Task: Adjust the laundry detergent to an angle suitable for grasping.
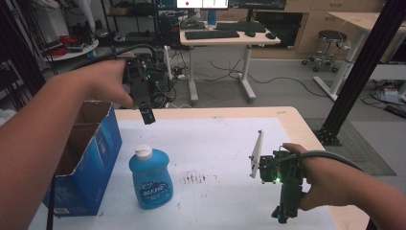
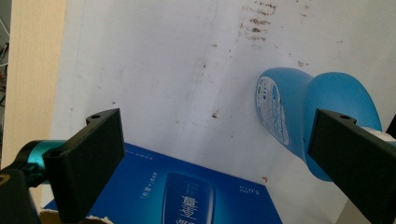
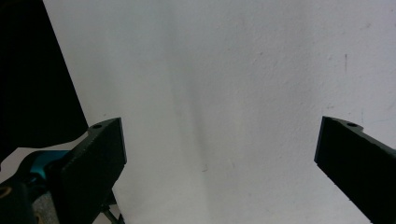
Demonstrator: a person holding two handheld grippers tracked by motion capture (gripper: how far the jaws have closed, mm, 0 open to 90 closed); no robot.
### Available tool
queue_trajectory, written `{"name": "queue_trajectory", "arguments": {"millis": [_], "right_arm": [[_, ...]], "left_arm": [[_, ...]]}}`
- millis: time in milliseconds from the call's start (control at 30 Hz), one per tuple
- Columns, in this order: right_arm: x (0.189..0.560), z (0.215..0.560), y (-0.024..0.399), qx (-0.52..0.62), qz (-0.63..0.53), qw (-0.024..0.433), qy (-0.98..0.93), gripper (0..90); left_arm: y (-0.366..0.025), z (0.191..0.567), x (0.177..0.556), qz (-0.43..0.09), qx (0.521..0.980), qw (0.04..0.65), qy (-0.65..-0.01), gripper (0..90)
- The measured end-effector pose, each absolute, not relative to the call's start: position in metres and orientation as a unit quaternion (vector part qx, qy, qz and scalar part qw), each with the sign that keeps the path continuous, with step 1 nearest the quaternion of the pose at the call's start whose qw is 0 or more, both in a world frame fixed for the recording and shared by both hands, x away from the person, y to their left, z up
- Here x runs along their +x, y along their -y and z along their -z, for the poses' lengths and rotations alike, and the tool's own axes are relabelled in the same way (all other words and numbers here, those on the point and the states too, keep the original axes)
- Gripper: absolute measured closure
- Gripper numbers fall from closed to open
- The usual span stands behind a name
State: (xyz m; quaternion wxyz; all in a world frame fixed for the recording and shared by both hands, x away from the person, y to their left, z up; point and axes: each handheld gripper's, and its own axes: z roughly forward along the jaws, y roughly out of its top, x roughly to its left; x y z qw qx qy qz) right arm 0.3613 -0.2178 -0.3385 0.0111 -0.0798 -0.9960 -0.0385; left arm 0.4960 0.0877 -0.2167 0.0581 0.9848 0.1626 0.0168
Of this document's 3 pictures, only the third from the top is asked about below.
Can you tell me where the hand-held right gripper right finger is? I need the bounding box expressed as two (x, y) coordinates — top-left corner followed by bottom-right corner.
(314, 116), (396, 224)

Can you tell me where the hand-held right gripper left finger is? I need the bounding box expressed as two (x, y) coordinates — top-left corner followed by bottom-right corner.
(49, 117), (128, 224)

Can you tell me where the dark cloth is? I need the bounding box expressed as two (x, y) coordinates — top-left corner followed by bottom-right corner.
(0, 0), (90, 163)

